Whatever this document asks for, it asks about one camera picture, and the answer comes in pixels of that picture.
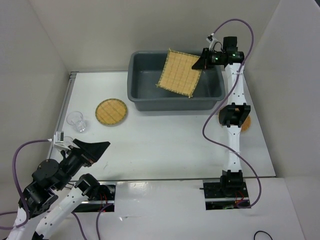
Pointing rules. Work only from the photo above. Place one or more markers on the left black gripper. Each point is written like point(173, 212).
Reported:
point(89, 152)

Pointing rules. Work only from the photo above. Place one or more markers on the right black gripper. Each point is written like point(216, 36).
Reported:
point(203, 62)

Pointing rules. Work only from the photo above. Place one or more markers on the square woven bamboo mat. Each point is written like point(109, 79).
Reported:
point(177, 75)

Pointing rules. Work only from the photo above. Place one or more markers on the round orange woven basket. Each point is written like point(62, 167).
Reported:
point(247, 125)

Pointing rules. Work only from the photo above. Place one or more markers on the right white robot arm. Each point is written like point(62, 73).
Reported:
point(232, 174)

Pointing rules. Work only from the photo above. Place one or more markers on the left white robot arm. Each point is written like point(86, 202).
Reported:
point(35, 219)

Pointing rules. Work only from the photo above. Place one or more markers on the grey plastic bin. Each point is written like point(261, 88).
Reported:
point(144, 72)

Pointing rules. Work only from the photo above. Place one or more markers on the clear glass cup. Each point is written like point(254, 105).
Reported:
point(76, 120)
point(68, 141)

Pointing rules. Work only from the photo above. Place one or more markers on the round green-rimmed bamboo tray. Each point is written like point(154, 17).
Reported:
point(111, 111)

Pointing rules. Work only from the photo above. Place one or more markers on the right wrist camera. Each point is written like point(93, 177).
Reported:
point(212, 40)

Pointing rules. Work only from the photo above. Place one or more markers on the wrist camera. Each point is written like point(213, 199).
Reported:
point(57, 140)
point(212, 40)

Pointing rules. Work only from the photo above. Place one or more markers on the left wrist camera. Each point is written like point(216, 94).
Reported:
point(57, 140)

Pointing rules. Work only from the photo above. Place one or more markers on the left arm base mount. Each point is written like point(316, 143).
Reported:
point(105, 196)

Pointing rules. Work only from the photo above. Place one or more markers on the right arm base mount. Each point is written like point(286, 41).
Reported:
point(216, 198)

